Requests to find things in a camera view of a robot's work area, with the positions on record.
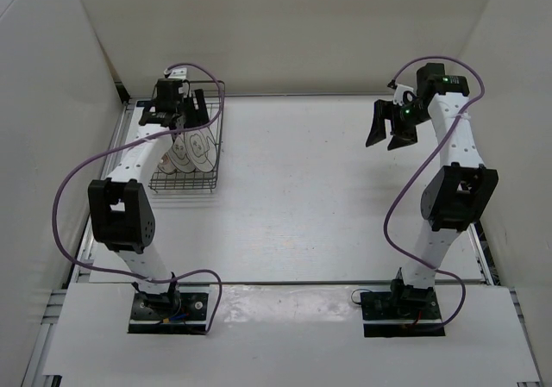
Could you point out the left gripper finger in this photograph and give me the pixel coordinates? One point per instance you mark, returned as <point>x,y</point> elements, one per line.
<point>199,107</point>
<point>185,114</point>

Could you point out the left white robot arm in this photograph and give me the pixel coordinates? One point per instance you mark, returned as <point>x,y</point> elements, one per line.
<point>121,215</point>

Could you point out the orange patterned plate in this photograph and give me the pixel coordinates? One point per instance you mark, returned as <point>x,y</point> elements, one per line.
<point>166,166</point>

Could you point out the green-rimmed white plate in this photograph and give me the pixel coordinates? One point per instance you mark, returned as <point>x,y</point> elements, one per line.
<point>177,154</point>
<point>201,149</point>

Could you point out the blue corner label left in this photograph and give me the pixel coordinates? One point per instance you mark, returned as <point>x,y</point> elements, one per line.
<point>143,103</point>

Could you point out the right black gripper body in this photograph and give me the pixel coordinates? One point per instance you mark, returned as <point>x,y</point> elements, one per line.
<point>409,115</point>

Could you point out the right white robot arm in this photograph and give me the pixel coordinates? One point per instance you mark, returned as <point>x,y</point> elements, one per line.
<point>458,194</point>

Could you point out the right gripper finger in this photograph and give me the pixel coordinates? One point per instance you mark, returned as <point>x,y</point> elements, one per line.
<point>402,141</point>
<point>382,111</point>

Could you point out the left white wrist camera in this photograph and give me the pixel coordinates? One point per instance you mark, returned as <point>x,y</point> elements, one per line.
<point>178,72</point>

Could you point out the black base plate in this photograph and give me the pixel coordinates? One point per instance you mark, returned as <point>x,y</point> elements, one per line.
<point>382,318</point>
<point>188,316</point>

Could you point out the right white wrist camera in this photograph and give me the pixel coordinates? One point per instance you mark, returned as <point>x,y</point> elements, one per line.
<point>403,94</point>

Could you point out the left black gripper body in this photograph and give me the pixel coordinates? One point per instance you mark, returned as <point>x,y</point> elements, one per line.
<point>178,109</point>

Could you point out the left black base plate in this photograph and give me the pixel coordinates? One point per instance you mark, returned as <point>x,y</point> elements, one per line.
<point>188,316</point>

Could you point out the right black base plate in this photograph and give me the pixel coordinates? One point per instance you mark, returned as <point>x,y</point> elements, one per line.
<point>382,318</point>

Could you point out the wire dish rack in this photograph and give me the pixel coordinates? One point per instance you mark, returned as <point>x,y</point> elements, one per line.
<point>197,180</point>

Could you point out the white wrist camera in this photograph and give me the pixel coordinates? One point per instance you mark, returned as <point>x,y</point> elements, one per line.
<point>178,72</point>
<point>403,94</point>

